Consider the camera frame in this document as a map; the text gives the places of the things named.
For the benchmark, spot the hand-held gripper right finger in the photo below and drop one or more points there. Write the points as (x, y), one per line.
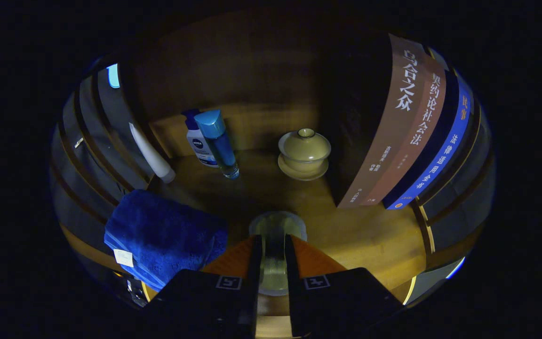
(294, 292)

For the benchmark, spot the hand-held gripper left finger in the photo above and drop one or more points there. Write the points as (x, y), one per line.
(251, 292)

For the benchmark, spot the wooden countertop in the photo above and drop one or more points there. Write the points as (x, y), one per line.
(360, 235)

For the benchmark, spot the wooden cabinet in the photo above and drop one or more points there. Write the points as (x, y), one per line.
(233, 61)

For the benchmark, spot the folded blue towel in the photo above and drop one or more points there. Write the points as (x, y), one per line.
(158, 230)

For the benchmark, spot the beige lidded teacup with saucer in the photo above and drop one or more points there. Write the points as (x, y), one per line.
(305, 150)

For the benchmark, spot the clear teal bottle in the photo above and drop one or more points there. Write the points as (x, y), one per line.
(219, 146)

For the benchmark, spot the white lotion bottle blue cap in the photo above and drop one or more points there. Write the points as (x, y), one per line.
(198, 143)

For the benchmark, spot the white tube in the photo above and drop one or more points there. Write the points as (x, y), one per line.
(151, 157)

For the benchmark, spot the dark brown book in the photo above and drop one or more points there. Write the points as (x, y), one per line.
(393, 127)

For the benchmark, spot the blue book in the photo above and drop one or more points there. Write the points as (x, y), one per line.
(450, 146)

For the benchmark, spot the reddish brown book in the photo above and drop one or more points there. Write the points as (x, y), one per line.
(428, 122)

